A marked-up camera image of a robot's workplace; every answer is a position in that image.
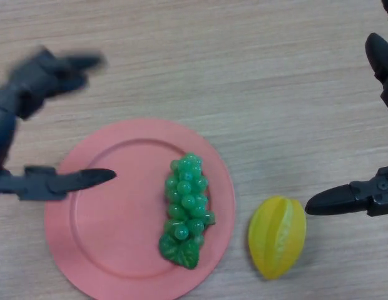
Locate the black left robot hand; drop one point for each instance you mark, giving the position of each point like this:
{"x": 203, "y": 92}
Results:
{"x": 34, "y": 84}

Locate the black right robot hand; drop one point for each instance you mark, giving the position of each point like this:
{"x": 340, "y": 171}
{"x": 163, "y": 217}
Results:
{"x": 341, "y": 203}

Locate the green grape bunch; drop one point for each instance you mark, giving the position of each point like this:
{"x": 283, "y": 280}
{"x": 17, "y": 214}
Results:
{"x": 187, "y": 206}

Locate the pink round plate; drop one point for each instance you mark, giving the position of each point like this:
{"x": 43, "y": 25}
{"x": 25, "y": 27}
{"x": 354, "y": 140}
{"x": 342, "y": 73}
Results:
{"x": 119, "y": 218}

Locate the yellow starfruit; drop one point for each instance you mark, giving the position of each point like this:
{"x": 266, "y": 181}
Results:
{"x": 266, "y": 237}

